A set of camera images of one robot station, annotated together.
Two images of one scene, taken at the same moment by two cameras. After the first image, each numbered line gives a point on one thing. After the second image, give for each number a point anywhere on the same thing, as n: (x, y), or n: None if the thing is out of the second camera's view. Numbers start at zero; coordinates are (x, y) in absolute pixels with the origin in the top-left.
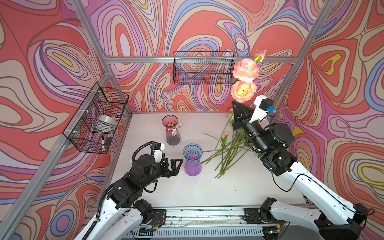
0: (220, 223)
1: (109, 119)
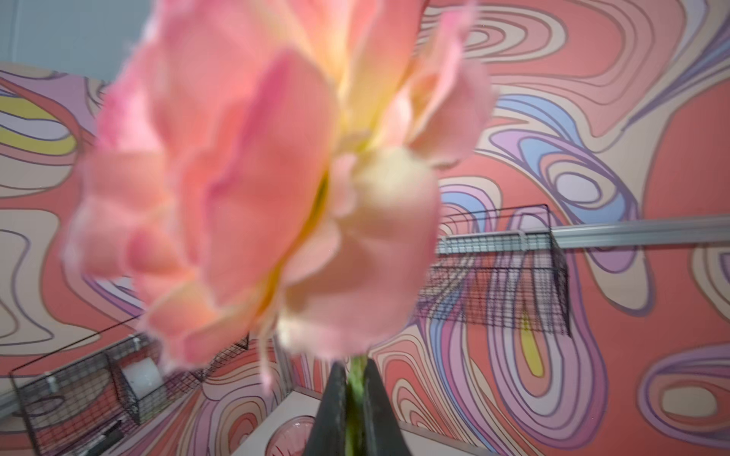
0: None
1: (143, 375)
